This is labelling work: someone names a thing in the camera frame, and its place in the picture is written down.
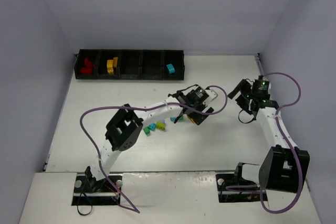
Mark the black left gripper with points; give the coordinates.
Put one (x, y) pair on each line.
(199, 114)

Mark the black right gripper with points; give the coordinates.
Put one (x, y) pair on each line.
(242, 96)

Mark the orange lego plate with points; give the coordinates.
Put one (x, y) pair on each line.
(192, 119)

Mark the lilac and lime lego stack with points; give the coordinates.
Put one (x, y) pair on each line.
(161, 126)

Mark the teal small lego brick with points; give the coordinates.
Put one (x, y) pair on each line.
(152, 126)

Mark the green small lego brick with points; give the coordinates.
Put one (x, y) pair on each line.
(147, 131)

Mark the teal flower lego block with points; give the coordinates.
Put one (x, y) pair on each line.
(170, 68)

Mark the yellow long lego brick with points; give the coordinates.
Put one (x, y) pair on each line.
(110, 67)

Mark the small orange lego brick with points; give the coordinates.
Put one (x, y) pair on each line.
(115, 62)

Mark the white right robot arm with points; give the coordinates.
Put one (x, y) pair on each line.
(279, 169)

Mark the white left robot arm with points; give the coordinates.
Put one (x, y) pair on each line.
(123, 130)

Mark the red legos in bin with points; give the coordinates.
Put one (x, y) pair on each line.
(87, 67)

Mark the teal lilac green lego stack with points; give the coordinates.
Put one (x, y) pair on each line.
(174, 119)

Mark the black divided bin row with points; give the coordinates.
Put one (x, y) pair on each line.
(132, 64)

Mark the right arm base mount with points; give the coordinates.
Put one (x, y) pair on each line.
(232, 188)

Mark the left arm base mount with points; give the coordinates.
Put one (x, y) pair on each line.
(84, 195)

